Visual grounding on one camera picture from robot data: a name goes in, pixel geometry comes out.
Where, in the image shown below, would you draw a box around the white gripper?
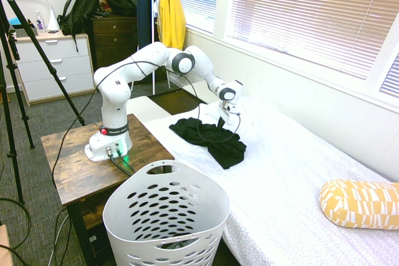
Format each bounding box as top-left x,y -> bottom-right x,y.
217,100 -> 241,130

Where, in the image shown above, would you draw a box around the black clothing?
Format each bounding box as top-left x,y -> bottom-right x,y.
169,117 -> 248,170

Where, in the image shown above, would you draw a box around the white perforated laundry basket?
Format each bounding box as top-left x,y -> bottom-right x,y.
102,159 -> 231,266

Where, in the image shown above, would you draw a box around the black duffel bag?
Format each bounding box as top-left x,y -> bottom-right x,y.
105,0 -> 138,17

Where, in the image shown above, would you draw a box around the white dotted bedspread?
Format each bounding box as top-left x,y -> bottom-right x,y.
143,96 -> 399,266

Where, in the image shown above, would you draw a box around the white coat rack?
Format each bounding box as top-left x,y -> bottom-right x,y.
146,0 -> 163,96

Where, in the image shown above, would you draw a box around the yellow jacket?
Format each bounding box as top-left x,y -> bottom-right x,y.
156,0 -> 187,51

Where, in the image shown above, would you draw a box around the dark grey garment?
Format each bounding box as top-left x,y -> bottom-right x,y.
155,237 -> 201,250

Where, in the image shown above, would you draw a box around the dark wooden dresser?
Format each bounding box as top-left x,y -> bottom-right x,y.
91,13 -> 166,87

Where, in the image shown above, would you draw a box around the navy hanging garment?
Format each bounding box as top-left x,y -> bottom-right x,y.
136,0 -> 156,52

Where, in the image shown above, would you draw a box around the wide white window blinds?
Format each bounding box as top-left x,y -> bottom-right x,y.
226,0 -> 399,80

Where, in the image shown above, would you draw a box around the rustic wooden side table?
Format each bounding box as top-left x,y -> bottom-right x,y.
40,113 -> 175,266

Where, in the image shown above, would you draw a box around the yellow patterned bolster pillow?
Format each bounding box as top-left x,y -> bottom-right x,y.
319,179 -> 399,231

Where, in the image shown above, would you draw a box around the narrow white window blinds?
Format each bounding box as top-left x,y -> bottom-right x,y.
378,54 -> 399,98

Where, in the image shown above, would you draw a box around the white drawer chest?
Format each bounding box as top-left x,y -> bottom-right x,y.
14,32 -> 96,107

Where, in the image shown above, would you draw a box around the black backpack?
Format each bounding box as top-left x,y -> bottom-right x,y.
57,0 -> 102,52

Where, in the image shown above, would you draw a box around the white desk lamp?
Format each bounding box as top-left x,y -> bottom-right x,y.
18,0 -> 60,33

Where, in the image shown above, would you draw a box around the clear plastic bottle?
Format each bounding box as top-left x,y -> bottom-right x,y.
34,10 -> 47,33

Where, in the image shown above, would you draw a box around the grey storage box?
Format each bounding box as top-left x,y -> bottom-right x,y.
11,24 -> 39,39

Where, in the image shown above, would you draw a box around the black base power cable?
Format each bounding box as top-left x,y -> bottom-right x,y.
108,153 -> 137,177

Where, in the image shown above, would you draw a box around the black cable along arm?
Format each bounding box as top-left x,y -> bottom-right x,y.
51,60 -> 241,188

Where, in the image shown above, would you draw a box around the grey floor cable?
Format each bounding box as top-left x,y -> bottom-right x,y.
53,211 -> 70,266

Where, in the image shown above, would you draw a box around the black camera tripod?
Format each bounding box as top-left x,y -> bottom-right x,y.
0,0 -> 85,206

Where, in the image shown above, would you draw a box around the black floor cable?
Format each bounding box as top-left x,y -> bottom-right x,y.
0,197 -> 32,266

